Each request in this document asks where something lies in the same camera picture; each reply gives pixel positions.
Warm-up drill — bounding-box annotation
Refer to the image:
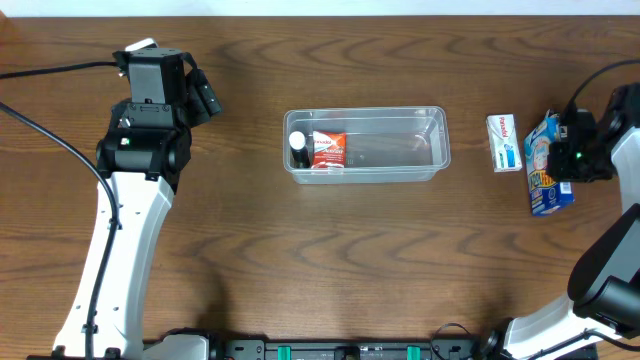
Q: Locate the blue Kool Fever box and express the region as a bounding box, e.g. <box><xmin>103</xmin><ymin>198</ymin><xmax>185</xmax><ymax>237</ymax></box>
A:
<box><xmin>524</xmin><ymin>110</ymin><xmax>575</xmax><ymax>216</ymax></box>

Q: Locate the white Panadol box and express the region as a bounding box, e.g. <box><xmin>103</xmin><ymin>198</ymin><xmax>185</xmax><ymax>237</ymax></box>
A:
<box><xmin>486</xmin><ymin>114</ymin><xmax>522</xmax><ymax>172</ymax></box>

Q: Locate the black bottle white cap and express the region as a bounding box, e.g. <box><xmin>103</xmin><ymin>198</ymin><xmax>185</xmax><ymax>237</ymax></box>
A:
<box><xmin>288</xmin><ymin>131</ymin><xmax>311</xmax><ymax>168</ymax></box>

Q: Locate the red Panadol box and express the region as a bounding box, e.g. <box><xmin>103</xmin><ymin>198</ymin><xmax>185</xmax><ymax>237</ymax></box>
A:
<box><xmin>311</xmin><ymin>131</ymin><xmax>347</xmax><ymax>169</ymax></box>

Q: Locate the clear plastic container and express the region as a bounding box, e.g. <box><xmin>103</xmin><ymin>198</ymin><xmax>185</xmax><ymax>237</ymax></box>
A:
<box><xmin>283</xmin><ymin>106</ymin><xmax>451</xmax><ymax>184</ymax></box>

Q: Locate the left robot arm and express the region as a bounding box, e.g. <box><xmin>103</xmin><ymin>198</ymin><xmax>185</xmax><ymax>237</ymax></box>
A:
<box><xmin>49</xmin><ymin>43</ymin><xmax>221</xmax><ymax>359</ymax></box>

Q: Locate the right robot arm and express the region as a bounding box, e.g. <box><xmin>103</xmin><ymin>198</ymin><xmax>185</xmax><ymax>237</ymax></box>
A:
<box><xmin>478</xmin><ymin>83</ymin><xmax>639</xmax><ymax>359</ymax></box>

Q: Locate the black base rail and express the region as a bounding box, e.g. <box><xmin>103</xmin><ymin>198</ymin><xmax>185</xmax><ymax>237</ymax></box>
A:
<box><xmin>144</xmin><ymin>327</ymin><xmax>600</xmax><ymax>360</ymax></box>

